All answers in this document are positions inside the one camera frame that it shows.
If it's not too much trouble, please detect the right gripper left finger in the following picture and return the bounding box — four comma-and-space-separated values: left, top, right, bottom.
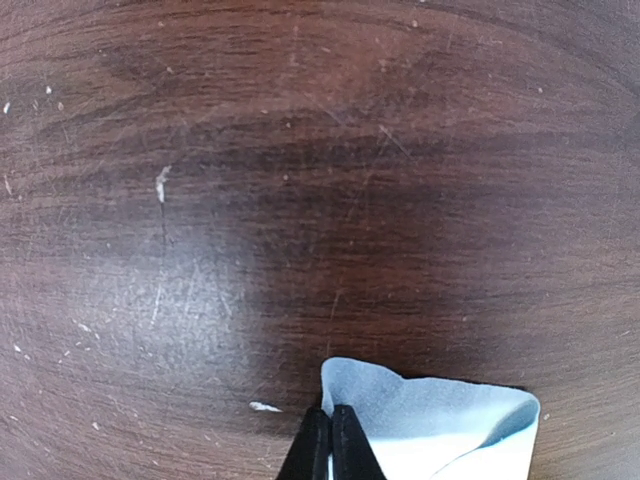
276, 407, 331, 480

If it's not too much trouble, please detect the light blue cloth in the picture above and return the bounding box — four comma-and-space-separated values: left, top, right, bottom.
321, 357, 540, 479

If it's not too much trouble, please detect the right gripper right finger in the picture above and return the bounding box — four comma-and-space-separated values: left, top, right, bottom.
332, 405, 385, 480

